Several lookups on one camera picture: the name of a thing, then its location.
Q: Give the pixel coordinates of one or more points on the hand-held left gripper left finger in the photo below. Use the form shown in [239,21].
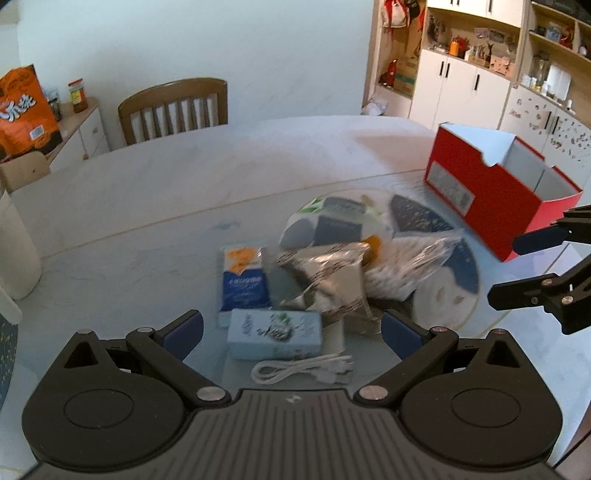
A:
[184,330]

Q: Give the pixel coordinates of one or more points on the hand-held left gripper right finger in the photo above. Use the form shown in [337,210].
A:
[401,332]

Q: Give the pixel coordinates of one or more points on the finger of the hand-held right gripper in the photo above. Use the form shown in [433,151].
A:
[512,293]
[538,240]

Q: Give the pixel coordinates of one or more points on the clear bag of cotton swabs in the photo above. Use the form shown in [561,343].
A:
[397,272]

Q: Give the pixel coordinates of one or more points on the red cardboard box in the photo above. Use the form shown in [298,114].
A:
[489,194]

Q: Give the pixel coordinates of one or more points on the light blue small box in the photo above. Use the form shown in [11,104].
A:
[272,332]

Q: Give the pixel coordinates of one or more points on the silver foil bag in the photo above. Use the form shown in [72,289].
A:
[332,277]

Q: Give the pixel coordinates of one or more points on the white marble desktop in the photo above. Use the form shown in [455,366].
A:
[184,184]

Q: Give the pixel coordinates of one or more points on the white paper roll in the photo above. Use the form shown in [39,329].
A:
[558,82]

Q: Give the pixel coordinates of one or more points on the glass jar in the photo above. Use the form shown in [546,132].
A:
[539,69]

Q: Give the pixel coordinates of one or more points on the small wooden drawer box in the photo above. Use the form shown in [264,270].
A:
[502,67]

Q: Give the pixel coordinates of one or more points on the white cup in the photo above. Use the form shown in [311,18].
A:
[16,249]

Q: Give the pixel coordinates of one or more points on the cardboard box with green print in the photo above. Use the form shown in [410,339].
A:
[405,78]

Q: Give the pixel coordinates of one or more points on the orange bottle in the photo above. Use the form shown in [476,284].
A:
[455,47]

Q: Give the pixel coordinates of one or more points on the white plastic bag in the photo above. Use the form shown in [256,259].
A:
[375,107]

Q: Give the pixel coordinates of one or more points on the white side cabinet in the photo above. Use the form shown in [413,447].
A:
[87,134]

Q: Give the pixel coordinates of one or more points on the red bottle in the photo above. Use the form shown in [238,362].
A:
[390,71]

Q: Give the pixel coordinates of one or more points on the tan cardboard box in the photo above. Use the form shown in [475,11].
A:
[23,170]

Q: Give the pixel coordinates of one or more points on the wooden chair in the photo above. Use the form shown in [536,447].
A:
[171,90]

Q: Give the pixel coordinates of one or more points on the red-lidded jar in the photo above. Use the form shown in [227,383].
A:
[78,97]

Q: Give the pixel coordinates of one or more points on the dark jar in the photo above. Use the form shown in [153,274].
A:
[54,108]

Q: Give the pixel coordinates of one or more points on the red white hanging bag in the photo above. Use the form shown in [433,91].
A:
[395,14]

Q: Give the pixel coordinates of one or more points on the orange snack bag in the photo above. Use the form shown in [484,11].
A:
[23,115]

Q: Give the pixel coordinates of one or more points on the white wooden wall cabinet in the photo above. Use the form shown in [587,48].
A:
[461,87]

